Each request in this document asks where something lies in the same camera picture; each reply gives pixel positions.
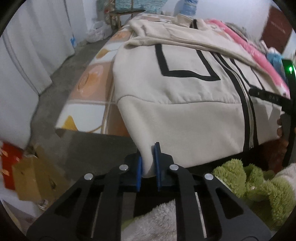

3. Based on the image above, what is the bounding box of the white plastic bag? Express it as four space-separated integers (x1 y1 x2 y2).
87 21 112 43

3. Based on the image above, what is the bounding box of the red gift bag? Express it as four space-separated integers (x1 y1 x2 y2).
0 142 25 190

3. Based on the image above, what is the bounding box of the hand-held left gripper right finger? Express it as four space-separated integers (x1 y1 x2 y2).
154 142 271 241

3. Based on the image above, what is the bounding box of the green plush blanket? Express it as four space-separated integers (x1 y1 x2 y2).
211 159 293 231

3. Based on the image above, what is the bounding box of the beige zip jacket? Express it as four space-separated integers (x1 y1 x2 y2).
112 14 289 178

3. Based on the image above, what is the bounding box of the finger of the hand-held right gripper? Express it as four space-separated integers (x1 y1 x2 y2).
248 86 292 114

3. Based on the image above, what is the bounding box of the teal patterned hanging cloth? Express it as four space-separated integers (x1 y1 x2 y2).
96 0 162 14

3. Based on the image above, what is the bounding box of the person's right hand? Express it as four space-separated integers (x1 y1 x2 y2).
276 117 284 139

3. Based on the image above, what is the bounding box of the white fleece blanket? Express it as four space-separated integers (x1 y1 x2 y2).
121 200 178 241

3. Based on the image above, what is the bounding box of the blue cloth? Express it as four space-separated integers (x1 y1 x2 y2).
266 47 284 72

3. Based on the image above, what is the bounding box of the cardboard box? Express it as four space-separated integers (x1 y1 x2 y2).
11 144 70 202

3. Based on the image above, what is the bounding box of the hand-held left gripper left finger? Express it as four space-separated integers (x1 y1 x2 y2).
26 155 142 241

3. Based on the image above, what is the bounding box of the dark brown cloth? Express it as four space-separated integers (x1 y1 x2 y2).
254 137 289 173

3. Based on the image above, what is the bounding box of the pink blanket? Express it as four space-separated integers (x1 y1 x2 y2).
206 19 290 98

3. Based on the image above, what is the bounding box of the white curtain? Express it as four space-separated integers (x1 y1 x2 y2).
0 0 75 149

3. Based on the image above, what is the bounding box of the brown door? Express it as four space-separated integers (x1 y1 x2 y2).
261 6 293 54

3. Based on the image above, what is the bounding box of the blue water bottle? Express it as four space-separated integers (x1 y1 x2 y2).
179 0 199 15

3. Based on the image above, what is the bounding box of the wooden chair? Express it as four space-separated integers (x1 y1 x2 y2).
109 8 146 29

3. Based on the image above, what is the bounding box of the grey floral pillow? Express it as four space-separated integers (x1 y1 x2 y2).
225 22 255 43

